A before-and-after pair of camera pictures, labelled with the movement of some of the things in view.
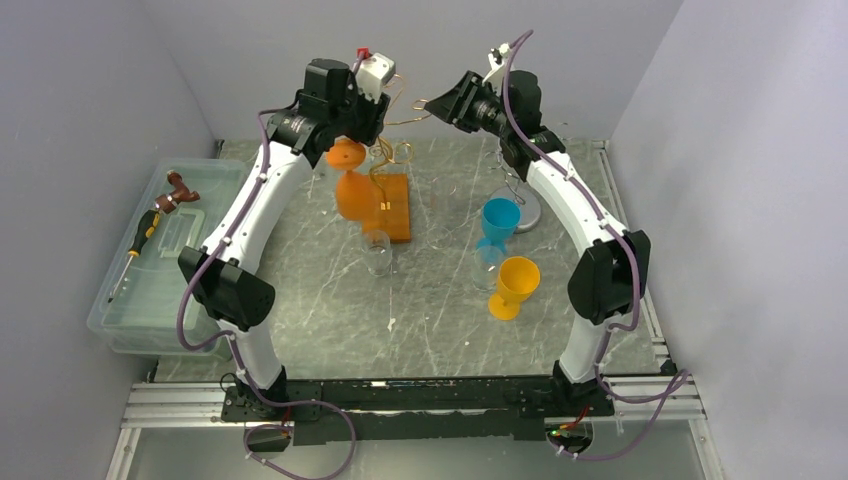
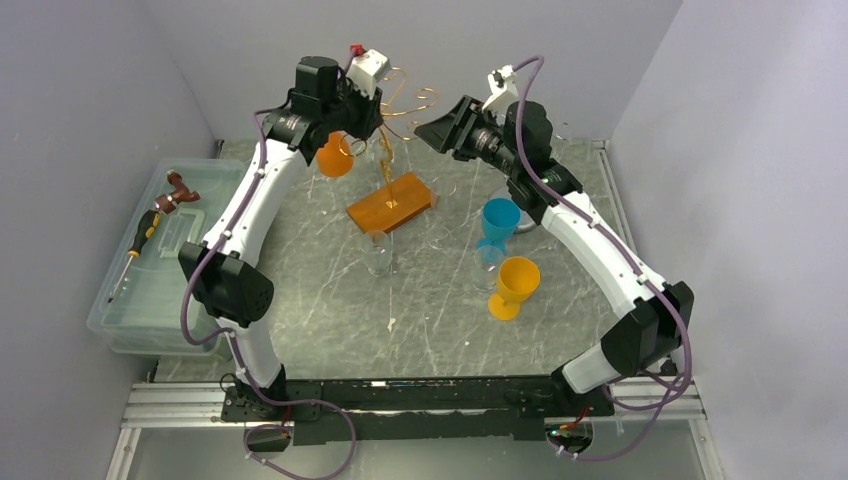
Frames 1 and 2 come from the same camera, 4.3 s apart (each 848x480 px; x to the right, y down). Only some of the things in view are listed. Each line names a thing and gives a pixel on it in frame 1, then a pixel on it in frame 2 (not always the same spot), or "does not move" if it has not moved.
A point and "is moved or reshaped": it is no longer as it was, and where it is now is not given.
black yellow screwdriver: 148,226 does not move
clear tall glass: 485,267 does not move
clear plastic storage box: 137,309 does not move
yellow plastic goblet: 517,277 does not move
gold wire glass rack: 387,189 is moved or reshaped
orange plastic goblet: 355,194 is moved or reshaped
